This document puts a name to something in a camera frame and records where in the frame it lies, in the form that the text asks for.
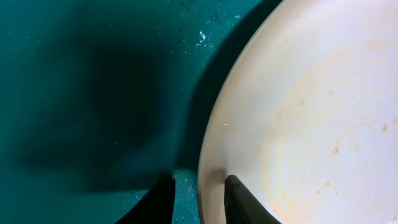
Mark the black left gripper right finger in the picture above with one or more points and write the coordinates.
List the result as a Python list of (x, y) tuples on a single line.
[(241, 206)]

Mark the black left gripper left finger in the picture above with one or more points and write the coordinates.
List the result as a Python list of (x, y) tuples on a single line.
[(155, 207)]

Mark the pink-white plate with stain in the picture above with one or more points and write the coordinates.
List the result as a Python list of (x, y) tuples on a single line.
[(307, 117)]

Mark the teal plastic tray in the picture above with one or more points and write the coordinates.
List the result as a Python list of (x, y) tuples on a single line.
[(101, 99)]

